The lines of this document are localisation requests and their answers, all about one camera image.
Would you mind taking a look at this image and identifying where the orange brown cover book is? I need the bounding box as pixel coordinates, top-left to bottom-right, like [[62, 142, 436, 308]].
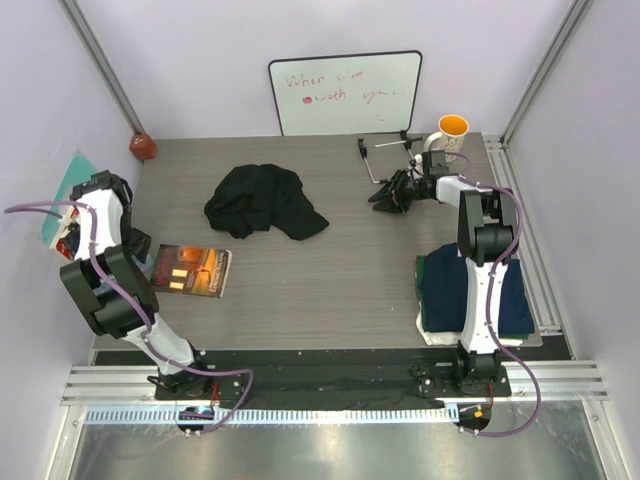
[[151, 244, 233, 298]]

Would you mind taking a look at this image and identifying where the navy folded t shirt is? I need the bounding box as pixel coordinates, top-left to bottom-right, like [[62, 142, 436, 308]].
[[417, 242, 535, 333]]

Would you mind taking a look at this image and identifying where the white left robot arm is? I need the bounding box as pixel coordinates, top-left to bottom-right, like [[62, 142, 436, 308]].
[[60, 170, 213, 399]]

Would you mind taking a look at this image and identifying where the red brown die block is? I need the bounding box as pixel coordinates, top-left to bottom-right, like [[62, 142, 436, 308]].
[[129, 133, 157, 162]]

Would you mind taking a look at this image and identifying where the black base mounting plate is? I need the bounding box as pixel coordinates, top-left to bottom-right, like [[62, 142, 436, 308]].
[[154, 348, 512, 401]]

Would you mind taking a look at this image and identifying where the black wire book stand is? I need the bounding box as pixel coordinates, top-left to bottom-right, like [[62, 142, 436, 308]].
[[356, 130, 425, 186]]

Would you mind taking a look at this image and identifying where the white folded t shirt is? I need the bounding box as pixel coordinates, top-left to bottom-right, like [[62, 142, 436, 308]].
[[413, 244, 540, 347]]

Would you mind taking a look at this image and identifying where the white mug orange inside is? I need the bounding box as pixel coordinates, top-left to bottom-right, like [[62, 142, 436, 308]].
[[423, 114, 470, 163]]

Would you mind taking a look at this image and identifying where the red white cover book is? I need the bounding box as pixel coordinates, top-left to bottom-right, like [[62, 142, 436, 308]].
[[49, 206, 80, 263]]

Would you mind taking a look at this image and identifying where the teal plastic cutting board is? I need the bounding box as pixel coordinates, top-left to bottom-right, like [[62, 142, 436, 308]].
[[40, 150, 97, 246]]

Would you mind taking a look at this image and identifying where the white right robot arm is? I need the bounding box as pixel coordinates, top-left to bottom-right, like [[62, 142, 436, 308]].
[[368, 150, 522, 396]]

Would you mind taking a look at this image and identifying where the black t shirt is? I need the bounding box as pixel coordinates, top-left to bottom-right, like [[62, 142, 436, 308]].
[[203, 164, 330, 241]]

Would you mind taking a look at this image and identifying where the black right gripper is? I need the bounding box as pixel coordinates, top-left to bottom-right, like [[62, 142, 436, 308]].
[[369, 169, 426, 214]]

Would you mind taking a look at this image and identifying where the small whiteboard with red writing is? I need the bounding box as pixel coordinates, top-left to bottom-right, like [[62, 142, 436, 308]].
[[268, 50, 423, 136]]

